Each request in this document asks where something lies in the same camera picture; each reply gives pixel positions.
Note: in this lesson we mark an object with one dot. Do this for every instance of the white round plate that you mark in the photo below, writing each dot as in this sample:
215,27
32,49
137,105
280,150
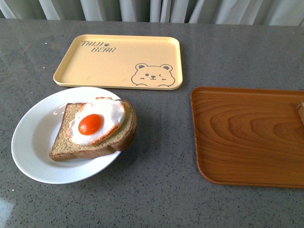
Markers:
36,132

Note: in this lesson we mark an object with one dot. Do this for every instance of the grey curtain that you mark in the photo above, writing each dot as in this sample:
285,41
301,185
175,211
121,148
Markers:
230,12

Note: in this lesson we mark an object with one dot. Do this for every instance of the brown wooden tray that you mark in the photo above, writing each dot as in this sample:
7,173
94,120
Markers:
250,137

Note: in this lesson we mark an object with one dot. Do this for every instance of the fried egg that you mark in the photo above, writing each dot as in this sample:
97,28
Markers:
96,120

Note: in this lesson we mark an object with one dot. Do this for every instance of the bread slice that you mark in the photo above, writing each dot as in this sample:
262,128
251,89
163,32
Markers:
300,110
64,149

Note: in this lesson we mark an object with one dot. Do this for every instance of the yellow bear tray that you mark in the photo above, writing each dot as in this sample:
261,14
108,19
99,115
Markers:
116,61

